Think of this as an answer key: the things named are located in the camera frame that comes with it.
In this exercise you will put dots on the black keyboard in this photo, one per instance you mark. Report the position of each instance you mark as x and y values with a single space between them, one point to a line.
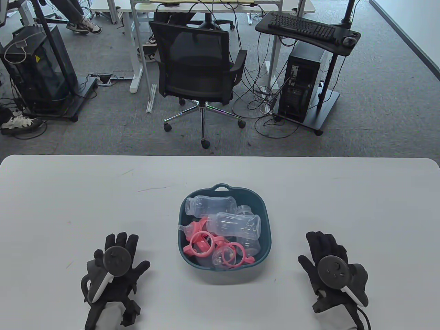
302 27

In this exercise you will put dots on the black tracking controller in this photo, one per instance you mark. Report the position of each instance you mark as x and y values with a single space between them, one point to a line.
331 270
117 259

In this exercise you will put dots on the black rolling keyboard stand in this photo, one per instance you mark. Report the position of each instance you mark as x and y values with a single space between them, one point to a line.
263 25

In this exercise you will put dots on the teal plastic basin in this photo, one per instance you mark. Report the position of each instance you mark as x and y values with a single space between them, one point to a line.
264 213

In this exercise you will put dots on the person's right hand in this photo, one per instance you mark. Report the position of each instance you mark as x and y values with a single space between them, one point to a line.
326 245

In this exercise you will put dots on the white office desk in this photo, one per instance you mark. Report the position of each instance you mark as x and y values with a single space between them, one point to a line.
135 82

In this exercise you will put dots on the black computer tower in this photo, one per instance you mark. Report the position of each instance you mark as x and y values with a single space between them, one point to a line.
302 68

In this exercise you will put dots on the black computer mouse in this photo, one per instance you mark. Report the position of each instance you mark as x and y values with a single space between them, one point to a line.
349 41

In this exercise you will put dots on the clear pink baby bottle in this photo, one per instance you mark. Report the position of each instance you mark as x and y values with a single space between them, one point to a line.
237 225
244 209
209 205

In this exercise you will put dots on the person's left hand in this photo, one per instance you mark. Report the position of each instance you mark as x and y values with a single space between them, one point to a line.
132 251

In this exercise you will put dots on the black chair base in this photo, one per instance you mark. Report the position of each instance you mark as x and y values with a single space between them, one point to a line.
55 21
220 23

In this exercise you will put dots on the white power strip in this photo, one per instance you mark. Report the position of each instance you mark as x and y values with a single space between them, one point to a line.
266 91

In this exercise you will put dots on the black glass equipment case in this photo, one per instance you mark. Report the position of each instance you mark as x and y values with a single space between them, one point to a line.
41 68

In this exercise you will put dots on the black mesh office chair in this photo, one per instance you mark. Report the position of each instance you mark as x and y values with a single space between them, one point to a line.
196 51

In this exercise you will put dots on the black rolling cart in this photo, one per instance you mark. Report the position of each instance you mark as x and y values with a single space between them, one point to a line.
82 92

